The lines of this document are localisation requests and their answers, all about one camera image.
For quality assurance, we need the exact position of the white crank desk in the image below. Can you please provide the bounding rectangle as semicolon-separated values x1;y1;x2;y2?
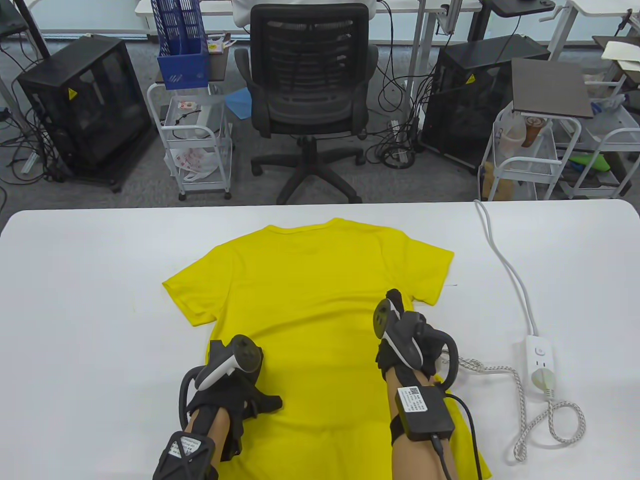
537;0;640;61

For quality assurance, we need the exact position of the yellow t-shirt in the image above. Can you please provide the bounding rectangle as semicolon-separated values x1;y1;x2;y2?
161;217;493;480

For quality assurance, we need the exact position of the white power strip cable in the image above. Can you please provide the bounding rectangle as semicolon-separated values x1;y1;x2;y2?
472;200;540;338

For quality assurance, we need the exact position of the braided white iron cord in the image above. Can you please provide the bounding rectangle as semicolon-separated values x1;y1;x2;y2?
442;356;587;462

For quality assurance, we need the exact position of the person's left hand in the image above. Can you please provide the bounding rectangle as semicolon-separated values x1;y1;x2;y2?
185;340;283;463

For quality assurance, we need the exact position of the brown coffee cup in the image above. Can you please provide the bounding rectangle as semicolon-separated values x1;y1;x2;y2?
520;115;548;148

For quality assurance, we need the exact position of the white table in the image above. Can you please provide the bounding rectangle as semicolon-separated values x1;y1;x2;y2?
0;199;640;480

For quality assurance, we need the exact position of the black caged wrist camera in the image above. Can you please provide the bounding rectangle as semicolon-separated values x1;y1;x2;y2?
152;431;218;480

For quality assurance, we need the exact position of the green plastic object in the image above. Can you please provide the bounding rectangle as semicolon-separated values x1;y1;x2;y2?
570;154;612;173

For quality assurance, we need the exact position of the black desk stand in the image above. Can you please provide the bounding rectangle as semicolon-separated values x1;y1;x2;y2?
470;0;557;42

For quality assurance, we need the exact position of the person's right forearm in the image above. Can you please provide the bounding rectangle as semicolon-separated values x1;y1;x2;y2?
386;367;461;480

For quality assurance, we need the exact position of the black cable bundle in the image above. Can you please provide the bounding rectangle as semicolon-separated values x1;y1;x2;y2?
365;135;416;171

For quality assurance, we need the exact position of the black white hand controller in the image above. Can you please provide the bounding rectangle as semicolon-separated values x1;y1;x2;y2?
372;299;460;392
179;335;264;428

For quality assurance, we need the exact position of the translucent white container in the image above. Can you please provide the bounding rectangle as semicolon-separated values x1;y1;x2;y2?
499;117;527;158

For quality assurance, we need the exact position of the blue plastic sheet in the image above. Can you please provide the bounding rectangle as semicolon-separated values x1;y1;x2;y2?
223;90;253;120

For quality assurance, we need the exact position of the person's left forearm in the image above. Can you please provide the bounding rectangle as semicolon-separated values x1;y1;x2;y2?
181;407;232;456

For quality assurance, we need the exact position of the black computer case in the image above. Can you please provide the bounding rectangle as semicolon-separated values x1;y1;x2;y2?
420;35;551;173
17;35;153;193

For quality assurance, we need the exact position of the black box wrist camera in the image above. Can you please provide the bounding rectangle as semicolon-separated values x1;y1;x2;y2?
395;384;456;442

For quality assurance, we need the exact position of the black mesh office chair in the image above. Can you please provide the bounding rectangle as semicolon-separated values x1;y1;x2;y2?
234;2;379;205

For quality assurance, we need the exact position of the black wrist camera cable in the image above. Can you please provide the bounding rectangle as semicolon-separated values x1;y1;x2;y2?
430;392;485;480

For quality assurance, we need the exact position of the white red plastic bag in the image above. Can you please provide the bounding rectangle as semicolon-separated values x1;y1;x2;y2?
165;147;219;182

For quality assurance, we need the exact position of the beige paper folder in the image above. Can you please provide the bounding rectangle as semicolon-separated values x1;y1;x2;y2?
600;40;640;73

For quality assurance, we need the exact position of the white floor power strip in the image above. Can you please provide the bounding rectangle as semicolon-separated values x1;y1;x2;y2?
390;119;408;166

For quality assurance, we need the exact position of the blue file rack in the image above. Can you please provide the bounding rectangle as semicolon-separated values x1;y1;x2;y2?
150;0;211;91

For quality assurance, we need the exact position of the brown cardboard box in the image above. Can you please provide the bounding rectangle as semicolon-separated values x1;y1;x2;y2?
482;162;516;201

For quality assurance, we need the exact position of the white wire cart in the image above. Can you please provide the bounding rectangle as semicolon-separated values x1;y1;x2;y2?
560;90;640;200
477;102;583;202
147;82;235;201

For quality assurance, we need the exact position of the person's right hand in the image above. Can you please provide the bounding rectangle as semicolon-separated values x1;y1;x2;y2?
376;289;451;387

